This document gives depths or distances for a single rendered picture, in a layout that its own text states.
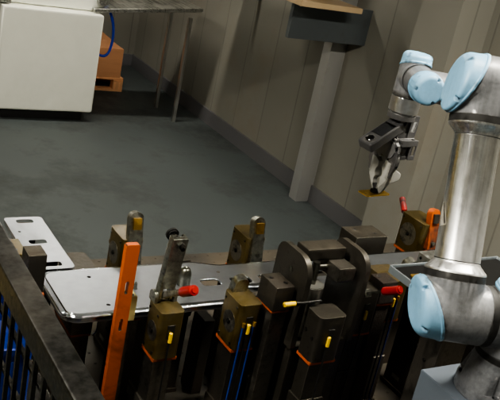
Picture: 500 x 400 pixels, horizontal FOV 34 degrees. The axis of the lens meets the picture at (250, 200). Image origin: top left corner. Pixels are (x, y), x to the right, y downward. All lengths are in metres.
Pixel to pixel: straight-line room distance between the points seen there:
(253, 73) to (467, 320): 4.94
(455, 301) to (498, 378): 0.19
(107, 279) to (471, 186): 0.89
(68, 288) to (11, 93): 4.36
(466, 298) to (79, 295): 0.85
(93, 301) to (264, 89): 4.45
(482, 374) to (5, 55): 4.94
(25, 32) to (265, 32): 1.74
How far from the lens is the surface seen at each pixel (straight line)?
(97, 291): 1.90
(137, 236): 2.06
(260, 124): 6.20
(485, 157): 1.55
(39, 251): 1.61
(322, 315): 1.82
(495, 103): 1.54
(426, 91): 1.92
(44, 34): 6.13
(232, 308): 1.83
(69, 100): 6.32
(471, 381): 1.65
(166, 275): 1.75
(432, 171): 4.57
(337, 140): 5.39
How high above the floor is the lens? 1.92
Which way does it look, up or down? 21 degrees down
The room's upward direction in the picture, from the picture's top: 12 degrees clockwise
